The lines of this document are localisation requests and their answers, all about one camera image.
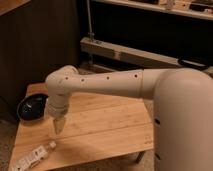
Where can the metal pole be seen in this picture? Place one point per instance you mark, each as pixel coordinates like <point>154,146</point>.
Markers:
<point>91,33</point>

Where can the wooden shelf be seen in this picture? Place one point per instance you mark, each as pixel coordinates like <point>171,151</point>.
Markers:
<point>167,6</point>

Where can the dark ceramic bowl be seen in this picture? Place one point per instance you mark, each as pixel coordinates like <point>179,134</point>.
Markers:
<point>32,107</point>

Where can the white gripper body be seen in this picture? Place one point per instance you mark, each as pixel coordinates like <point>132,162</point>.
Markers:
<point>56,112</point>

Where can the grey metal beam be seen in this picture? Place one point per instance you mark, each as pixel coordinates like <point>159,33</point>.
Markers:
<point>127,54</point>

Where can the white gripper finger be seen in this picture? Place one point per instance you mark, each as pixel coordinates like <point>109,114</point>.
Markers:
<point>62,124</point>
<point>56,125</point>

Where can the black handle object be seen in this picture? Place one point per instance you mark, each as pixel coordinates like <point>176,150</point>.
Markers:
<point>192,65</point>

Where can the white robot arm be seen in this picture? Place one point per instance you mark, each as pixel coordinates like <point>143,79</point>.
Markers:
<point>182,104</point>

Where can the clear plastic bottle white label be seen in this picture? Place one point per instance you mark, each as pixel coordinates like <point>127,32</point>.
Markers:
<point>34,157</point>

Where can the wooden table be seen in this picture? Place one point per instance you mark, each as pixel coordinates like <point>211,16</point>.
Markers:
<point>97,127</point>

